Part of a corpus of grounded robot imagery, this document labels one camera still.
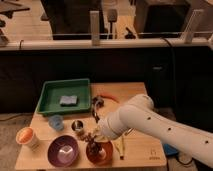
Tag orange carrot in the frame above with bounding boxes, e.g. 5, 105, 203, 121
100, 94, 119, 103

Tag purple bowl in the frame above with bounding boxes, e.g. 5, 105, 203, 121
47, 135, 79, 167

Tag black handled metal utensil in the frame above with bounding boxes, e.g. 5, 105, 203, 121
92, 96, 104, 122

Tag white guard rail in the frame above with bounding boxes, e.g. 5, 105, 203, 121
0, 9, 213, 52

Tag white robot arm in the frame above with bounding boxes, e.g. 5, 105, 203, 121
94, 94, 213, 169

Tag blue plastic cup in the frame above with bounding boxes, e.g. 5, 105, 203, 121
48, 115, 64, 131

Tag dark grape bunch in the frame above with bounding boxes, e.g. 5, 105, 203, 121
84, 133, 101, 155

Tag yellow banana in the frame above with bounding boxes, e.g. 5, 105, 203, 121
114, 137, 125, 160

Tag orange and white cup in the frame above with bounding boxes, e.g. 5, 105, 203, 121
16, 127, 39, 150

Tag grey sponge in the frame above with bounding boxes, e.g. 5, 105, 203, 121
60, 95, 78, 106

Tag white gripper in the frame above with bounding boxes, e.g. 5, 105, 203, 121
94, 120, 114, 140

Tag small metal cup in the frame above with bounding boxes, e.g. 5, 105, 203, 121
71, 120, 84, 135

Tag green plastic tray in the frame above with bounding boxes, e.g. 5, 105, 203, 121
37, 78, 91, 116

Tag red bowl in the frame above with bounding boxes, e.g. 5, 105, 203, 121
86, 141, 113, 166

